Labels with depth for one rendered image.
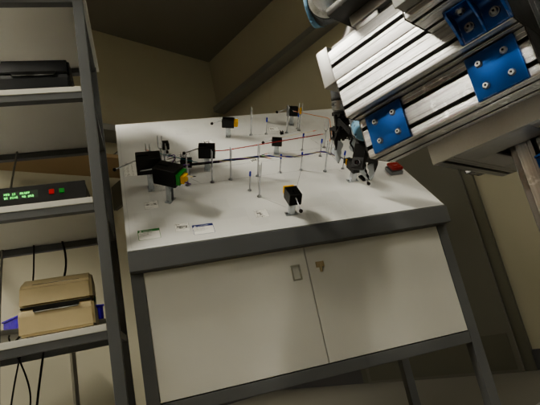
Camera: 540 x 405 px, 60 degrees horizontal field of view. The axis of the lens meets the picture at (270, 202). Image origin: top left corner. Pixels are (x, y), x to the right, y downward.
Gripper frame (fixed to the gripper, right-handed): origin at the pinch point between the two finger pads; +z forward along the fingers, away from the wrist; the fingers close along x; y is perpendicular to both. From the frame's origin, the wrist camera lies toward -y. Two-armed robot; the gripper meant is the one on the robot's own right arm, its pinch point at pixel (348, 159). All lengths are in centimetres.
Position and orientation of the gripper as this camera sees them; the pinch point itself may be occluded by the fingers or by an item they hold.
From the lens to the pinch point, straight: 197.3
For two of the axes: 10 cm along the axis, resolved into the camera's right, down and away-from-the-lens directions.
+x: -9.3, 1.6, -3.3
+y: -3.5, -1.1, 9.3
